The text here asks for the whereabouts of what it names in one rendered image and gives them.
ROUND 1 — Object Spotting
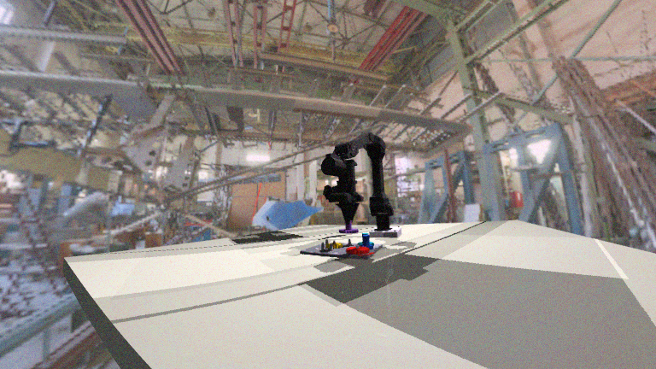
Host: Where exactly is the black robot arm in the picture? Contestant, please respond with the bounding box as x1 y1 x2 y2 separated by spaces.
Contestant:
321 132 394 231

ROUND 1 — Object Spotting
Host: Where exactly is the purple gear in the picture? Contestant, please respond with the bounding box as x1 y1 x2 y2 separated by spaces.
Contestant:
339 220 359 234

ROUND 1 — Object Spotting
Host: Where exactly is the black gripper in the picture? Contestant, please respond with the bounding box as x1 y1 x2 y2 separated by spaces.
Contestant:
329 177 364 225

